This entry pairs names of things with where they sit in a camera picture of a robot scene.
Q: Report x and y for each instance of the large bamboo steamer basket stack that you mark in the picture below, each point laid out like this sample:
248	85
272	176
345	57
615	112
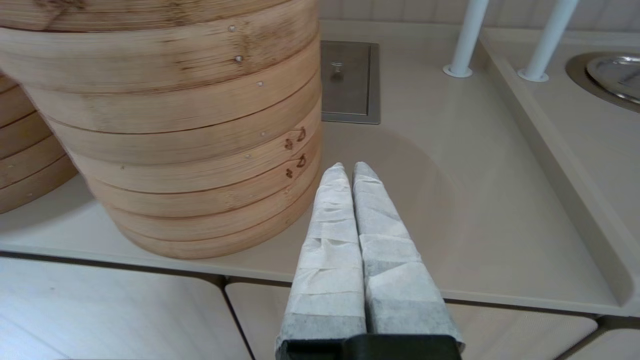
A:
200	200

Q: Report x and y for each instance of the small bamboo steamer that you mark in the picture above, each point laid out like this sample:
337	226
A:
25	150

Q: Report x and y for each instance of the thin white pole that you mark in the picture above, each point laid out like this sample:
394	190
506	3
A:
467	35
547	40

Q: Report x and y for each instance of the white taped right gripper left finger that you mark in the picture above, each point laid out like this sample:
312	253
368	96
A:
330	270

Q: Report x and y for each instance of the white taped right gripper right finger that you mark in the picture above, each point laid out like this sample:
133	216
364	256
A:
395	285

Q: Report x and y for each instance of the stainless steel vent panel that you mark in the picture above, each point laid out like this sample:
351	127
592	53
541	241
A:
350	95

